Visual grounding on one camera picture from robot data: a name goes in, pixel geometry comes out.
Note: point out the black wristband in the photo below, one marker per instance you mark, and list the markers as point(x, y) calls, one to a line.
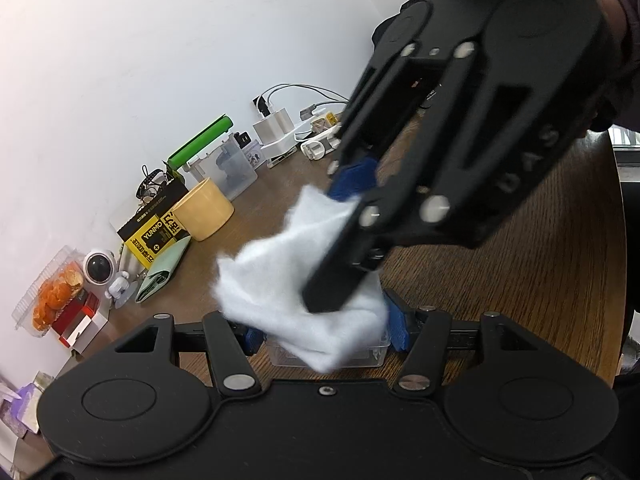
point(150, 182)

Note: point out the person's right forearm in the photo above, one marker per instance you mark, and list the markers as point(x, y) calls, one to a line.
point(622, 35)

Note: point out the purple tissue pack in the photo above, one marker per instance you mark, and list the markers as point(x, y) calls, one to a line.
point(17, 407)

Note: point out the printed white mug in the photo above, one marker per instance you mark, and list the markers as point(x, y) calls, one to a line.
point(254, 156)

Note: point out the white power strip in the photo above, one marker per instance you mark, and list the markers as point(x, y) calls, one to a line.
point(280, 147)

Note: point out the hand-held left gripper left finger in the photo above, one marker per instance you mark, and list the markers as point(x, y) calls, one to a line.
point(225, 355)

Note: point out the clear clamshell with orange peels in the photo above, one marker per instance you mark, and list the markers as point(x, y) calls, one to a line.
point(50, 295)

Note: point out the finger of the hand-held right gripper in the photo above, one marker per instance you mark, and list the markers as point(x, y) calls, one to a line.
point(352, 180)
point(340, 270)

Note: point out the small wrapped packet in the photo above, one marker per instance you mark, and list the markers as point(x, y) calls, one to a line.
point(42, 380)

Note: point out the clear storage container white lid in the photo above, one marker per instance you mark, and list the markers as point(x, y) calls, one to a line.
point(230, 170)

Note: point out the black and yellow box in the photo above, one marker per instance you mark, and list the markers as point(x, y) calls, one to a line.
point(150, 235)

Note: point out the red box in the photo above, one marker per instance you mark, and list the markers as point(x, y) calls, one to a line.
point(75, 315)

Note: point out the white cloth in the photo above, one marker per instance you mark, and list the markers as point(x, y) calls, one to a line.
point(280, 280)

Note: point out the white phone clamp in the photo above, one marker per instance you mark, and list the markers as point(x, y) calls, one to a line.
point(317, 149)

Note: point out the green roll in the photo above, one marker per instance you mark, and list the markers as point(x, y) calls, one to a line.
point(200, 142)

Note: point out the white astronaut figurine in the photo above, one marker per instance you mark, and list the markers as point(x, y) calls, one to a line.
point(100, 267)

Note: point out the yellow round container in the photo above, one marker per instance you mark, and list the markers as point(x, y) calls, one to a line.
point(202, 210)

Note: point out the black charger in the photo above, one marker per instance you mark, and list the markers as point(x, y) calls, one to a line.
point(243, 139)

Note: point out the white box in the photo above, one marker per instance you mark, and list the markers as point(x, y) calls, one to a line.
point(90, 332)

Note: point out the green pouch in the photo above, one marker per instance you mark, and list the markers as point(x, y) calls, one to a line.
point(160, 275)

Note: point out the white charger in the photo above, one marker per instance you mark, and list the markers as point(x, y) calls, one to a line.
point(272, 127)

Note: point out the beige cube adapter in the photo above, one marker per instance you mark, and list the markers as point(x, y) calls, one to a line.
point(324, 122)

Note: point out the small clear plastic box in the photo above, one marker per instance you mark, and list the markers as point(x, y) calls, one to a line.
point(370, 355)

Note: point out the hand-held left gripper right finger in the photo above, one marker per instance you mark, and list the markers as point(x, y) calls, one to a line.
point(397, 322)

